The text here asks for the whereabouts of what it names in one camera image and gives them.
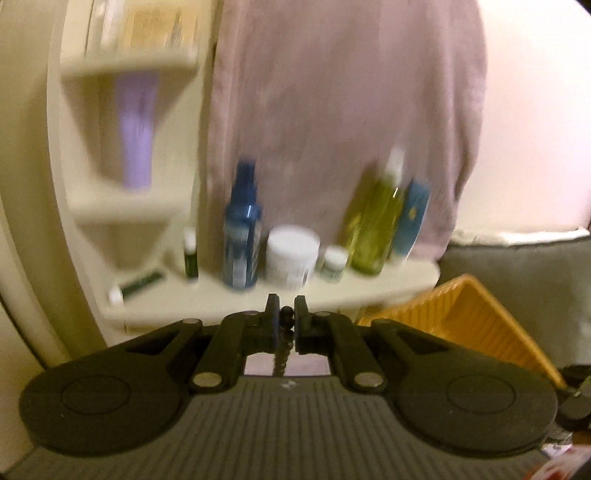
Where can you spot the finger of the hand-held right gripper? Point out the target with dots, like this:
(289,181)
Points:
(575,381)

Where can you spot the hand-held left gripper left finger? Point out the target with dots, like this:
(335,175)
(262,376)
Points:
(275,323)

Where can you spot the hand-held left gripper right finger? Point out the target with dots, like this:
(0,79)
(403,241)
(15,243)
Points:
(298,323)

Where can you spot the orange plastic tray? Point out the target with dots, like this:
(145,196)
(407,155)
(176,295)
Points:
(475,318)

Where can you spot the red printed cloth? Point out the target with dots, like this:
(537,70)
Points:
(563,466)

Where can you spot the white cream jar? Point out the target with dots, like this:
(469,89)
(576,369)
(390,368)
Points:
(291,258)

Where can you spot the small green-labelled jar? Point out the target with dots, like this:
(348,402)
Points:
(333,265)

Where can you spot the cream corner shelf unit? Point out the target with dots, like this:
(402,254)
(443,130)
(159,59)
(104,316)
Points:
(369,288)

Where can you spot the blue spray bottle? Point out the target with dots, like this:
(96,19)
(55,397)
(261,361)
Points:
(240,240)

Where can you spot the grey cushion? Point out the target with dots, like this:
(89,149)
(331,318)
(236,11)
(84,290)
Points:
(531,281)

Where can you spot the green spray bottle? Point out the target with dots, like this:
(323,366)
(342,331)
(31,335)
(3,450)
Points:
(376,230)

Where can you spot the dark green tube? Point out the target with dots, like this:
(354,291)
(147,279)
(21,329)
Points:
(143,280)

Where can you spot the blue and white tube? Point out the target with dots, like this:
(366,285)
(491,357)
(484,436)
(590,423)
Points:
(411,217)

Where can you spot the mauve hanging towel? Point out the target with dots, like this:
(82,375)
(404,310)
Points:
(323,115)

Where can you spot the purple tube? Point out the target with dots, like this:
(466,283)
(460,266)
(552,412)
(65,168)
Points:
(136,138)

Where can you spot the tan cardboard box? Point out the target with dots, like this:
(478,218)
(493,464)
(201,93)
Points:
(157,27)

